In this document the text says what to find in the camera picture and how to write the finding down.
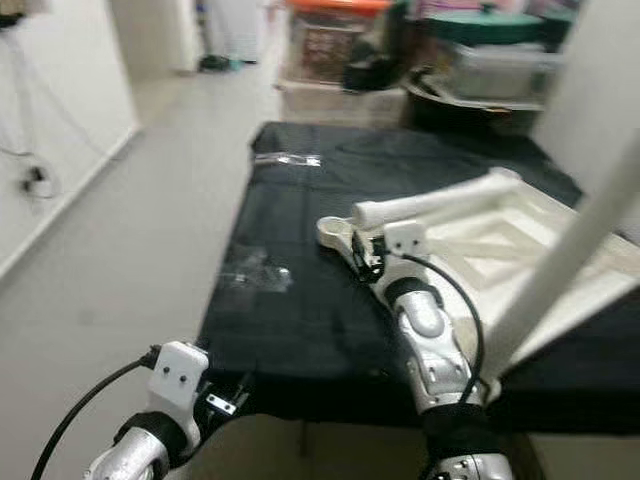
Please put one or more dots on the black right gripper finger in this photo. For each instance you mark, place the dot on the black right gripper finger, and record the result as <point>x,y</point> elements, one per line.
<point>360,252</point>

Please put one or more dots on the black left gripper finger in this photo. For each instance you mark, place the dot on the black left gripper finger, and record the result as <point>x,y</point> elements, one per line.
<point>248,393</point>

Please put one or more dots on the white plastic table top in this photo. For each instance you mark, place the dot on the white plastic table top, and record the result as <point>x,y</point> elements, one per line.
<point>510,245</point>

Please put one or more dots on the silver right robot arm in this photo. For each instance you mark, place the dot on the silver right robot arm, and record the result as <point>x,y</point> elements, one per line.
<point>435,340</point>

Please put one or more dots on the black tablecloth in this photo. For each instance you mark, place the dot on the black tablecloth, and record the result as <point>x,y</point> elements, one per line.
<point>310,330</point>

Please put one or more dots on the clear plastic bag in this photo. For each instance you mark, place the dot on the clear plastic bag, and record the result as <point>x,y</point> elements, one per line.
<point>288,158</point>
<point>258,272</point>

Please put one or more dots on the stone ledge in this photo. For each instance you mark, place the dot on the stone ledge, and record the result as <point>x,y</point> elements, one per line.
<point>335,102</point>

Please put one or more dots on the black basin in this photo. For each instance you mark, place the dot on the black basin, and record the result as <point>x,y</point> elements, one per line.
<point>450,110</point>

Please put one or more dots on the black plastic bag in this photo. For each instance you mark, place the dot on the black plastic bag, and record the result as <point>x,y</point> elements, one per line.
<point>375,65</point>

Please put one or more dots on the clear plastic storage box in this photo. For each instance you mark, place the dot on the clear plastic storage box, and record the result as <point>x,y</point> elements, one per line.
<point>500,70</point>

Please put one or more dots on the green pot lid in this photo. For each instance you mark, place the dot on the green pot lid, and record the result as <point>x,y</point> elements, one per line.
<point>485,28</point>

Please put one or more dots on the black power adapter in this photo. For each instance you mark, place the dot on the black power adapter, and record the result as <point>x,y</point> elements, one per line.
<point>38,181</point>

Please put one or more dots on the black and orange device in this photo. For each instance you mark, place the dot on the black and orange device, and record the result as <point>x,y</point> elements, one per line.
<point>12,10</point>

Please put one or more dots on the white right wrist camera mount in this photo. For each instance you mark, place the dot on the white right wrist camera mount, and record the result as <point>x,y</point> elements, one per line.
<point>402,250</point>

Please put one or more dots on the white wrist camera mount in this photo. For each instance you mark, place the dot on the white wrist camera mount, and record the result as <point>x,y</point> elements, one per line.
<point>402,250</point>
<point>180,385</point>

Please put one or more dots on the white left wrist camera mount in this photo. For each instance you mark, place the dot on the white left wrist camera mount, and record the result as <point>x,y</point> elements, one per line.
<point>180,385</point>

